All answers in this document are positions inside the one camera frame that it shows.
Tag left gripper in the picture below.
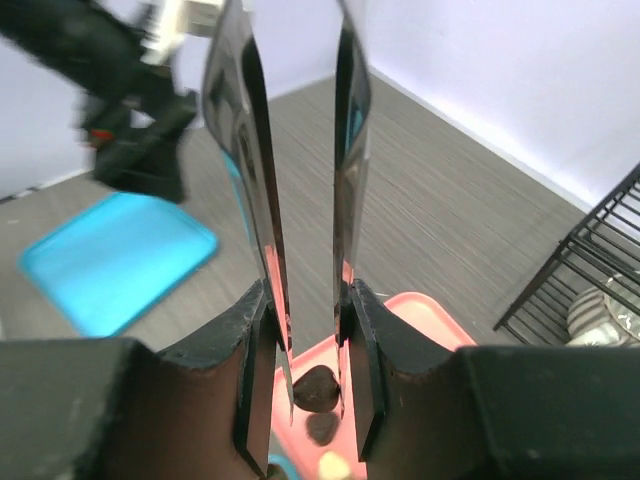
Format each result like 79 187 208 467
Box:
80 90 198 204

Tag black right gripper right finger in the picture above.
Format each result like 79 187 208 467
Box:
348 280 639 479

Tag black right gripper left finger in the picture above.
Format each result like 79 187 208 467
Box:
1 283 278 479

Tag stainless steel tongs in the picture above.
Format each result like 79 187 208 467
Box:
199 0 374 426

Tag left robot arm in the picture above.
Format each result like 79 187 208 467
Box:
1 1 198 204

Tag blue chocolate tin box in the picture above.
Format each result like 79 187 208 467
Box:
266 454 300 480

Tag blue tin lid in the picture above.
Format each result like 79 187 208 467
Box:
18 193 219 338

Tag striped ceramic cup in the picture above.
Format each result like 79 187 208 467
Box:
567 274 639 347

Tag pink tray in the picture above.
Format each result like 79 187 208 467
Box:
271 292 474 479

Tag black wire rack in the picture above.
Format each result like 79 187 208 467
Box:
494 168 639 345

